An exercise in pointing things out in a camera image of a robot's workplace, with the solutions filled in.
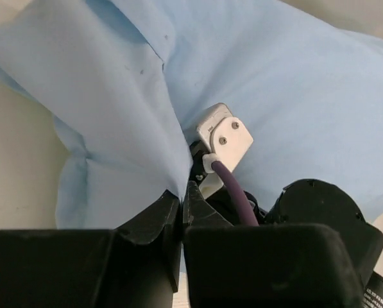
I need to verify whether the light blue pillowcase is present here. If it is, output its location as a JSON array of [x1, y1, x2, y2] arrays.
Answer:
[[0, 1, 383, 228]]

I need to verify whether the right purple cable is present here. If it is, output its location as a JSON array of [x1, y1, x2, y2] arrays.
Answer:
[[210, 160, 260, 227]]

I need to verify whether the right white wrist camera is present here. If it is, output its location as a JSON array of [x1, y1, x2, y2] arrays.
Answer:
[[196, 102, 255, 198]]

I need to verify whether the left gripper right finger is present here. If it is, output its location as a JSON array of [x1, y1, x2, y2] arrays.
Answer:
[[182, 181, 232, 228]]

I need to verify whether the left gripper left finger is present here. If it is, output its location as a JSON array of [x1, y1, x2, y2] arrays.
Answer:
[[116, 191, 182, 292]]

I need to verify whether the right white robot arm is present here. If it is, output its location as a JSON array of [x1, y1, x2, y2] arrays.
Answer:
[[183, 141, 383, 307]]

